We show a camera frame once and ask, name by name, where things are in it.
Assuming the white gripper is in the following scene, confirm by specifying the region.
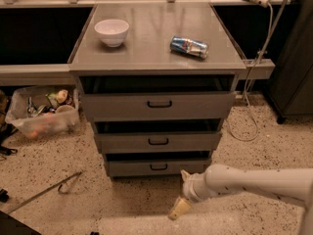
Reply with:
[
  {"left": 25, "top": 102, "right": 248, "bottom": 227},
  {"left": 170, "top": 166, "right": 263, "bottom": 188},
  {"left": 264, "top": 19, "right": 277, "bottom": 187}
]
[{"left": 168, "top": 169, "right": 211, "bottom": 220}]

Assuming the grey bottom drawer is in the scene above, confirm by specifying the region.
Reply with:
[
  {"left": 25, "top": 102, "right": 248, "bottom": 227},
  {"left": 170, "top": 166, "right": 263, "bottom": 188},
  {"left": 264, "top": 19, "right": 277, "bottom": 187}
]
[{"left": 105, "top": 159, "right": 211, "bottom": 177}]

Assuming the grey drawer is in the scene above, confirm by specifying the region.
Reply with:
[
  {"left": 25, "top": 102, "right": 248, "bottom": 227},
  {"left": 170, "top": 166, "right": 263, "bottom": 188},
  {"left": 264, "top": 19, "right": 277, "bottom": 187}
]
[
  {"left": 105, "top": 159, "right": 211, "bottom": 177},
  {"left": 81, "top": 92, "right": 235, "bottom": 121},
  {"left": 95, "top": 131, "right": 221, "bottom": 154}
]

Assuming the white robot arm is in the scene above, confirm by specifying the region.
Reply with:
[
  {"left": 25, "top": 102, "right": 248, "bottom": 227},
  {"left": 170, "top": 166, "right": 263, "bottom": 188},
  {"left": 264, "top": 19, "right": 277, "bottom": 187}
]
[{"left": 168, "top": 164, "right": 313, "bottom": 235}]

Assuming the grey middle drawer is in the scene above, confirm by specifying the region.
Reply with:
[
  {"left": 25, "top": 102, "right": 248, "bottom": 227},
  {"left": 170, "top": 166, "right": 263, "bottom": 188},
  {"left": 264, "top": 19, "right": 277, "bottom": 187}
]
[{"left": 95, "top": 131, "right": 221, "bottom": 154}]

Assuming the grey top drawer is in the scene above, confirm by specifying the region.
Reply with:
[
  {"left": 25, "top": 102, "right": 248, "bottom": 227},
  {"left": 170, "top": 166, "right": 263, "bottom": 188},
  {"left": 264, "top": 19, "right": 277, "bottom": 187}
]
[{"left": 81, "top": 92, "right": 235, "bottom": 121}]

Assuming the grey drawer cabinet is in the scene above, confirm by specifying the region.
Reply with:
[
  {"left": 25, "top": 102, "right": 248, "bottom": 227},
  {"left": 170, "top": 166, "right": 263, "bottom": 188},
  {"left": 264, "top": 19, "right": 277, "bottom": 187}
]
[{"left": 69, "top": 2, "right": 246, "bottom": 163}]

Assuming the metal rod with hook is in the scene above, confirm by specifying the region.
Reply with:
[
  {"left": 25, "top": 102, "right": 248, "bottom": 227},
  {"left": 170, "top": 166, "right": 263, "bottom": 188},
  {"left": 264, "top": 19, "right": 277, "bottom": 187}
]
[{"left": 5, "top": 171, "right": 83, "bottom": 214}]

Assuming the crushed blue drink can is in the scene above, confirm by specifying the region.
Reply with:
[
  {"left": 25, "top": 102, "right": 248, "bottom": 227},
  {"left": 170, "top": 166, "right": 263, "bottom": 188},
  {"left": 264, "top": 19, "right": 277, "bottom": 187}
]
[{"left": 169, "top": 36, "right": 208, "bottom": 59}]

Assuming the dark grey rolling cabinet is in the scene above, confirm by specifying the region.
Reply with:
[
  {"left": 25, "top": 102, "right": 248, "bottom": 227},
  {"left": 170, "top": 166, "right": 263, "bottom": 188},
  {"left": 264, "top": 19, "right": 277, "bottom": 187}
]
[{"left": 264, "top": 0, "right": 313, "bottom": 124}]

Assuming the clear plastic storage bin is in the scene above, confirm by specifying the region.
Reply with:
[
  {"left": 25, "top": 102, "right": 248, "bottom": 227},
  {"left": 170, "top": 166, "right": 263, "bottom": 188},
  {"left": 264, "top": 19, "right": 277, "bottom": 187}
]
[{"left": 5, "top": 85, "right": 80, "bottom": 139}]

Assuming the white ceramic bowl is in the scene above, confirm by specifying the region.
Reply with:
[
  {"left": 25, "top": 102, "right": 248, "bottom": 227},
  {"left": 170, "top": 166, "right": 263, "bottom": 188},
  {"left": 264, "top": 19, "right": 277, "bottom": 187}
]
[{"left": 94, "top": 19, "right": 129, "bottom": 47}]

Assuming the black object bottom left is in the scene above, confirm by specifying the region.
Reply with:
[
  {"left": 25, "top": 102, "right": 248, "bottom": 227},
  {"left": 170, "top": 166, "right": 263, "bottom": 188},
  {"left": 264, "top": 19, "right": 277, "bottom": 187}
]
[{"left": 0, "top": 211, "right": 41, "bottom": 235}]

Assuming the grey side shelf rail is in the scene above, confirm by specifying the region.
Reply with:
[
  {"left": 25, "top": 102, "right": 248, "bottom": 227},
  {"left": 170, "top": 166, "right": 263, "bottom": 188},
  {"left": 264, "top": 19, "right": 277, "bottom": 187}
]
[{"left": 239, "top": 59, "right": 275, "bottom": 80}]

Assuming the white power cable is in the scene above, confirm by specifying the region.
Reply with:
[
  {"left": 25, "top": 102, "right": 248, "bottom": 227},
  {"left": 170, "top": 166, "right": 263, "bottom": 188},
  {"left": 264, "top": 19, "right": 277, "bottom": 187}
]
[{"left": 226, "top": 2, "right": 274, "bottom": 143}]

